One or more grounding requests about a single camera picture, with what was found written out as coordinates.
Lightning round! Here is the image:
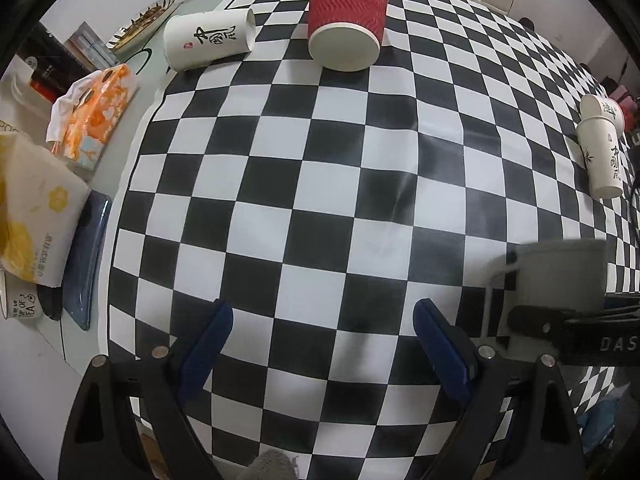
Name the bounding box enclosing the grey plastic cup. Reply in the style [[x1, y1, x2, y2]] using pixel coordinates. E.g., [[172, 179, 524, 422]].
[[480, 238, 608, 338]]

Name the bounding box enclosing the white paper cup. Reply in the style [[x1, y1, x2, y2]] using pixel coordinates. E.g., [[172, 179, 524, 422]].
[[163, 9, 257, 72], [576, 116, 623, 200], [579, 94, 625, 134]]

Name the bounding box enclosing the red ribbed paper cup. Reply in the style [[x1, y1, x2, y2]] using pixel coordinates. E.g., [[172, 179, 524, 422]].
[[307, 0, 388, 73]]

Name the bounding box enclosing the blue tray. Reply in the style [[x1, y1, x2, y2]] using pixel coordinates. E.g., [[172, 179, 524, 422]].
[[62, 191, 112, 332]]

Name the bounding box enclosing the white enamel mug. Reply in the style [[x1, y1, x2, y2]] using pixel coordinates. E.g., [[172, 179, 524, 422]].
[[1, 270, 42, 320]]

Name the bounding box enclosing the black white checkered mat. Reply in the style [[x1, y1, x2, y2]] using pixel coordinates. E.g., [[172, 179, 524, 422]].
[[105, 0, 639, 479]]

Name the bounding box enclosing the yellow snack bag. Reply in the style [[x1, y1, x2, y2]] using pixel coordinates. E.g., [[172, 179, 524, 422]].
[[1, 131, 90, 287]]

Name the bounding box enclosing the orange tissue pack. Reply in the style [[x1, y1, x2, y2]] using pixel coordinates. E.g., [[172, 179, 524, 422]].
[[46, 64, 138, 171]]

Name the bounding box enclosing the dark bottle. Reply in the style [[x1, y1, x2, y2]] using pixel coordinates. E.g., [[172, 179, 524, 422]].
[[17, 23, 91, 103]]

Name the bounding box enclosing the plate with food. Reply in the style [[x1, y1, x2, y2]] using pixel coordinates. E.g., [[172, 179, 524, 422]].
[[106, 0, 176, 52]]

